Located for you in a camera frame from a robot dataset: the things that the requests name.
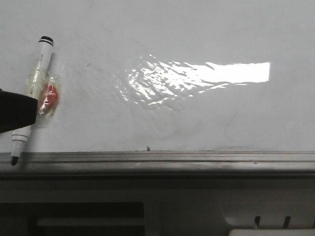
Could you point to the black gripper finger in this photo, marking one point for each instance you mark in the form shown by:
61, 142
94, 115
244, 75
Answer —
16, 111

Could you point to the red magnet taped to marker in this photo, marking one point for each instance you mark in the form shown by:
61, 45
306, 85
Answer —
50, 96

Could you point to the white black whiteboard marker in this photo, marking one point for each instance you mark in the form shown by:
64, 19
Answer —
34, 87

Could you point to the white cabinet below whiteboard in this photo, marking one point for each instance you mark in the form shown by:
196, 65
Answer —
157, 206

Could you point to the aluminium whiteboard tray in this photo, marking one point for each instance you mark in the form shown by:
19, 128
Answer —
159, 163

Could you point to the white whiteboard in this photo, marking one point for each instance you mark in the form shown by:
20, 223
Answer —
168, 74

